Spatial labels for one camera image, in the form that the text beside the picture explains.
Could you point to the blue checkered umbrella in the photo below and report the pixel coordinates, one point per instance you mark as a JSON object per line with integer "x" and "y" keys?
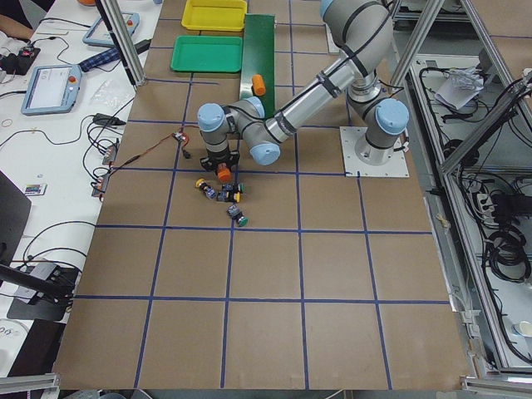
{"x": 99, "y": 59}

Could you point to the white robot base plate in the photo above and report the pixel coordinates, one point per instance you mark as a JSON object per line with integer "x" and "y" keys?
{"x": 360, "y": 159}

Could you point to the green conveyor belt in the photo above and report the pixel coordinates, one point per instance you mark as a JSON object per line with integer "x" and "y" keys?
{"x": 258, "y": 57}

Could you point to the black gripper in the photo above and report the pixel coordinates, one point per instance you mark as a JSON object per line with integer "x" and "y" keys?
{"x": 219, "y": 160}

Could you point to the teach pendant near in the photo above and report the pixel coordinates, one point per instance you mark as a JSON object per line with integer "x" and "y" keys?
{"x": 52, "y": 90}

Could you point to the aluminium frame post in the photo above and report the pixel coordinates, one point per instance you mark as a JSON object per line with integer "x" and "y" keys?
{"x": 114, "y": 21}

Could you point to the small red circuit board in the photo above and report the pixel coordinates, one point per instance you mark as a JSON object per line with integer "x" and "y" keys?
{"x": 182, "y": 138}

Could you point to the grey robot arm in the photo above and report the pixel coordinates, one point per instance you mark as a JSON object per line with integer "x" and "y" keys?
{"x": 362, "y": 30}

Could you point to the yellow mushroom push button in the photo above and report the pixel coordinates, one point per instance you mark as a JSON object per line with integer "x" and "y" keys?
{"x": 206, "y": 188}

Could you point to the orange cylinder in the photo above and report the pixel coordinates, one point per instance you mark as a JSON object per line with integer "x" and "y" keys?
{"x": 223, "y": 173}
{"x": 258, "y": 85}

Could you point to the green plastic tray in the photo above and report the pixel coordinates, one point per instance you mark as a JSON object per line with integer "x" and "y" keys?
{"x": 207, "y": 54}

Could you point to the black power adapter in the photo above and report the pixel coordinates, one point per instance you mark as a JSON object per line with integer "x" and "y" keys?
{"x": 106, "y": 120}

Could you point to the yellow plastic tray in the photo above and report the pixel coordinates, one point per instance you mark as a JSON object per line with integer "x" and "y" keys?
{"x": 214, "y": 15}

